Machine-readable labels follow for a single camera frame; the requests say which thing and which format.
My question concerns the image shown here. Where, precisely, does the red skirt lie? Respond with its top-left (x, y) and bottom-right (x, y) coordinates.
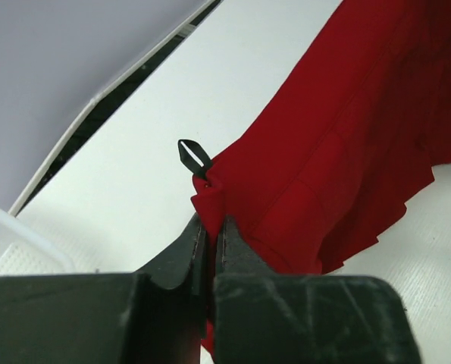
top-left (183, 1), bottom-right (451, 363)

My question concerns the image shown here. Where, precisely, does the white plastic basket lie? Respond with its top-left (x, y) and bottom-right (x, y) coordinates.
top-left (0, 209), bottom-right (76, 276)

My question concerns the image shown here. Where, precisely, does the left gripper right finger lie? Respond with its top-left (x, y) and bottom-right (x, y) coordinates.
top-left (213, 218), bottom-right (421, 363)

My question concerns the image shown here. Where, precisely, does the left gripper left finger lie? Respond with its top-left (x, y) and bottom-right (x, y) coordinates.
top-left (0, 217), bottom-right (207, 363)

